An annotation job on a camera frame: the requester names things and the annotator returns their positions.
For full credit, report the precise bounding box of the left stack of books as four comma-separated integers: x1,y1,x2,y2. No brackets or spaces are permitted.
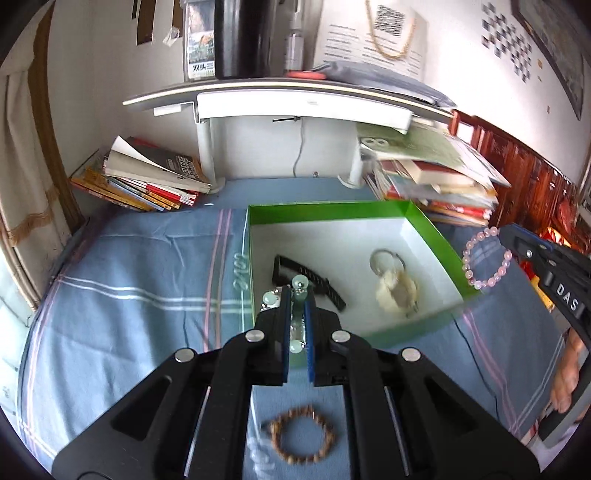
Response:
69,136,211,212

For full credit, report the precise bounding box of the right stack of books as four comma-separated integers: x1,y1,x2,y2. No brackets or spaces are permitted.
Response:
356,121,511,227

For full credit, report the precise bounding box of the white shell keychain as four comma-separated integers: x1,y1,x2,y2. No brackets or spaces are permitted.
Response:
370,249,418,316

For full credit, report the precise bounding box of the thin black cable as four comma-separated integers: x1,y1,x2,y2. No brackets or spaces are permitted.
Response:
451,317,514,432

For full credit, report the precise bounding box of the beige curtain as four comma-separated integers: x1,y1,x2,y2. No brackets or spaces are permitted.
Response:
0,61,70,309

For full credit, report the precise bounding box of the person's right hand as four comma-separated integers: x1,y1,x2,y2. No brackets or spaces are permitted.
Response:
550,329,586,413

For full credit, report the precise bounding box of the pink bead bracelet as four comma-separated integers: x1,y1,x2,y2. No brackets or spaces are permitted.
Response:
461,225,515,291

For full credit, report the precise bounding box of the brown wooden bead bracelet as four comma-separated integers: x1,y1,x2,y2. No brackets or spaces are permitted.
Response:
266,405,338,465

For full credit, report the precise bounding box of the jade green bead bracelet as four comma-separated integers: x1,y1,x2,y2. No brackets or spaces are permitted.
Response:
260,274,312,355

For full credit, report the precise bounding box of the golden bead necklace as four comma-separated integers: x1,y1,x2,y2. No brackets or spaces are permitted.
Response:
363,0,418,60

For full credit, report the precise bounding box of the carved red wooden headboard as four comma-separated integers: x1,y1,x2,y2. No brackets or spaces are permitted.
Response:
449,110,590,254

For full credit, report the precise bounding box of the green cardboard box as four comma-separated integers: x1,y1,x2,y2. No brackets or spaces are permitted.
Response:
247,201,478,349

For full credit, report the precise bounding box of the black cylindrical bottle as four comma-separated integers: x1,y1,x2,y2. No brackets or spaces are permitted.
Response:
214,0,276,80

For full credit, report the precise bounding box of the white paper with QR code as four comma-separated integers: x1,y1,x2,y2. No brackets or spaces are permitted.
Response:
311,0,428,81

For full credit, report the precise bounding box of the blue striped bed sheet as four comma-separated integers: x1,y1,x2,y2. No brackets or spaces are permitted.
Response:
16,179,565,468

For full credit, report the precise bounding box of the stack of books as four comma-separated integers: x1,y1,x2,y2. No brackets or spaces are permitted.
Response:
69,136,211,212
356,121,511,227

